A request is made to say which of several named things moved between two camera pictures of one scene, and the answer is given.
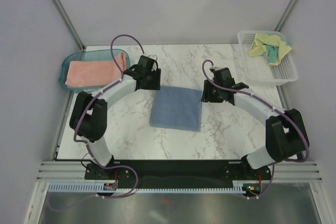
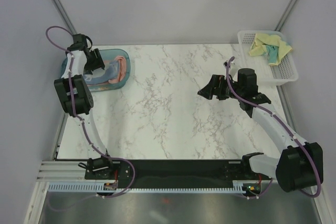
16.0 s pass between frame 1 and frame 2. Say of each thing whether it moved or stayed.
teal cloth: stayed
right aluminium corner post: stayed
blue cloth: moved
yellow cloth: stayed
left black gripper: moved
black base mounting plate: stayed
